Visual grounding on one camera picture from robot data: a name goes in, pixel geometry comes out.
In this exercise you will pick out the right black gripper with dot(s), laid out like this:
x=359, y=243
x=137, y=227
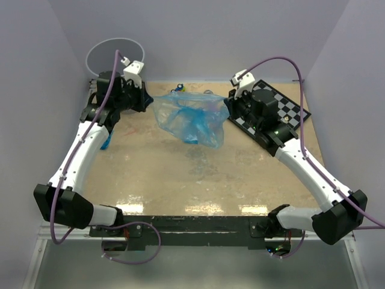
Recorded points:
x=233, y=103

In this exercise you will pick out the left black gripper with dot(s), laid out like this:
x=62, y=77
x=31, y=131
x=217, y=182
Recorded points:
x=144, y=99

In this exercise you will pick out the blue plastic trash bag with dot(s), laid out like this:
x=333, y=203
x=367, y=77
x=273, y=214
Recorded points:
x=194, y=118

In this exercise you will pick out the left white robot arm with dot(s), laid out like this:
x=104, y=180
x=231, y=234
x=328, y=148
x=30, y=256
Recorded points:
x=60, y=201

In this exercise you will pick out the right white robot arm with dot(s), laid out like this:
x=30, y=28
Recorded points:
x=340, y=209

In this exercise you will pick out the grey plastic trash bin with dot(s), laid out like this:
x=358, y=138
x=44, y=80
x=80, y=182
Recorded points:
x=100, y=58

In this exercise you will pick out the colourful toy car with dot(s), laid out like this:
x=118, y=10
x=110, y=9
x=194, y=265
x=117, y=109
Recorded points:
x=179, y=88

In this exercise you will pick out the black and silver chessboard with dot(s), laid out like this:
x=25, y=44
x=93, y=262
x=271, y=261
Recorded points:
x=286, y=106

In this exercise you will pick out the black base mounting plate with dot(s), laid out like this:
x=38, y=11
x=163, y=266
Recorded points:
x=238, y=231

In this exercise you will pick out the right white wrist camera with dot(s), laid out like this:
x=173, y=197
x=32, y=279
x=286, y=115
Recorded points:
x=242, y=82

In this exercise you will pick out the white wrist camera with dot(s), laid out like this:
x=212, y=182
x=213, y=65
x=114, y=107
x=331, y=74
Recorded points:
x=242, y=82
x=132, y=71

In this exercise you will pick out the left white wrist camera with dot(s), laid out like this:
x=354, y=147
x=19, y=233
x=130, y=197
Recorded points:
x=132, y=71

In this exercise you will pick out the left aluminium rail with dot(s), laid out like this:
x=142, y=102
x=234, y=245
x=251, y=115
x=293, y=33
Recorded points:
x=90, y=87

